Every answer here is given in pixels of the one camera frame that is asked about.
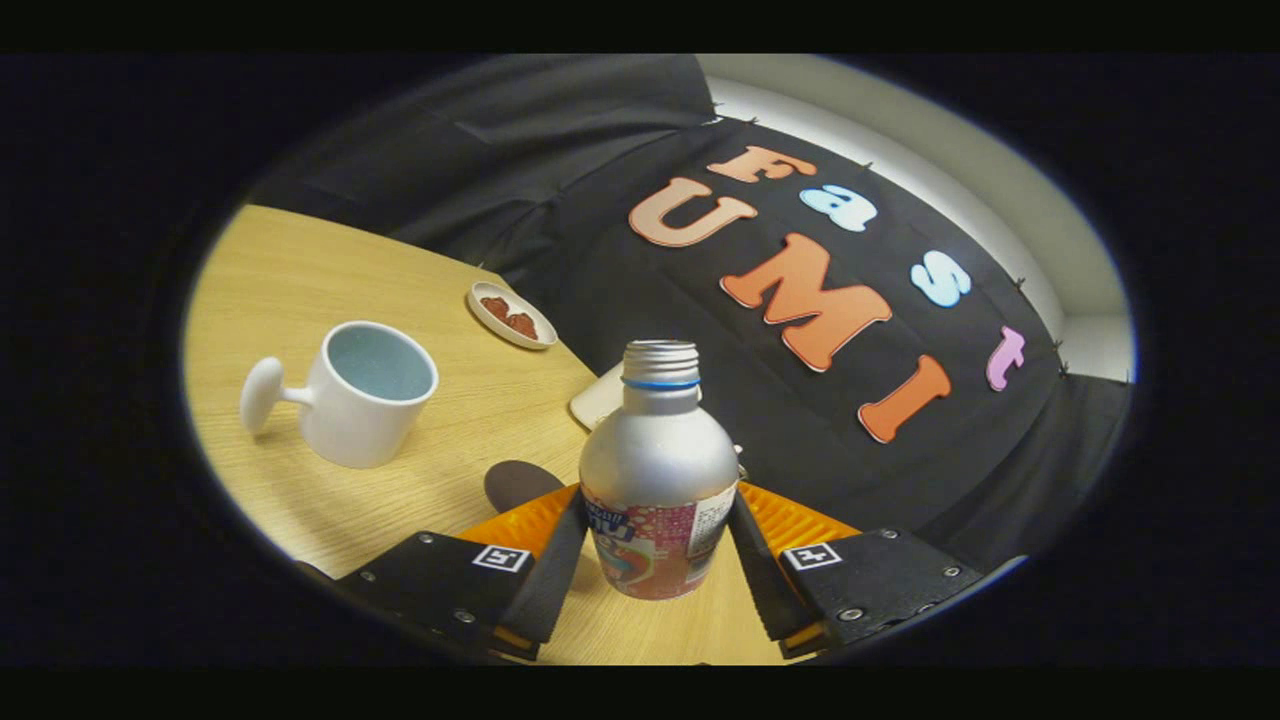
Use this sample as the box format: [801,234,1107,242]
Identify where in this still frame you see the wooden table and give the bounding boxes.
[183,205,791,666]

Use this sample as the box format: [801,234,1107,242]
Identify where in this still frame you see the black backdrop cloth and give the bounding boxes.
[245,55,1131,561]

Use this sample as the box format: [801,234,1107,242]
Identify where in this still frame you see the dark brown round coaster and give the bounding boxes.
[484,460,567,514]

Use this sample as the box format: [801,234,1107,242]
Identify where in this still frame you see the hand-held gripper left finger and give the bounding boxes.
[335,483,591,661]

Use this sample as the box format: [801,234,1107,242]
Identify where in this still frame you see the white toaster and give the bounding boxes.
[569,362,627,431]

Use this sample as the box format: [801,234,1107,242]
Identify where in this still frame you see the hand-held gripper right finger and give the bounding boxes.
[728,482,991,658]

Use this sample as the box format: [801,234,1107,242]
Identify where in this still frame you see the silver bottle with red label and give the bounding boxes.
[579,340,740,601]

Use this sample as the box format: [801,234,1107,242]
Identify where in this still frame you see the white cup with knob handle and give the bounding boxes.
[239,320,440,470]

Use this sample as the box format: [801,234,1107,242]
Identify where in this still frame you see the white oval plate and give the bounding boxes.
[467,281,559,351]

